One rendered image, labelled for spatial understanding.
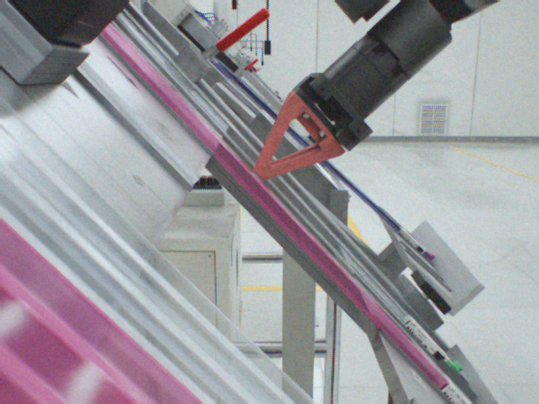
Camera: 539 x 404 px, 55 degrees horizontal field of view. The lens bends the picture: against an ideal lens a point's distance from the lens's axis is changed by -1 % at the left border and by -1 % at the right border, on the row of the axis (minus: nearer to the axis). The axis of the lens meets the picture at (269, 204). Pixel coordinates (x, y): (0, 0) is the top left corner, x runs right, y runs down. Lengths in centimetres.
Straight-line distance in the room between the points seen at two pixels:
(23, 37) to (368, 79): 32
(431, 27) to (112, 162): 33
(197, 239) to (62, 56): 122
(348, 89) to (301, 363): 65
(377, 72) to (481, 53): 817
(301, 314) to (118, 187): 78
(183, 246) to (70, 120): 122
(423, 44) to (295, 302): 59
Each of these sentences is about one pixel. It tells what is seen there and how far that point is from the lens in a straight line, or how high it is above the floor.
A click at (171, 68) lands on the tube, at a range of 47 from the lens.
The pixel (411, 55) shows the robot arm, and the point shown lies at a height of 106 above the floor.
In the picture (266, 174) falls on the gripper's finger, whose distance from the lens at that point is 47.
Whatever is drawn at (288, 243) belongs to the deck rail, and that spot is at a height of 86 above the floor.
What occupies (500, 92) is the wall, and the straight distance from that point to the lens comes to 875.
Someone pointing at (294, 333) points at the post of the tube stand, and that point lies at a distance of 97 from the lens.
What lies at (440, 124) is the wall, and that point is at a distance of 846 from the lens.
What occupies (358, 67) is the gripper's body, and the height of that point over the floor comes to 105.
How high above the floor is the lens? 105
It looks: 14 degrees down
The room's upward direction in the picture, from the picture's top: straight up
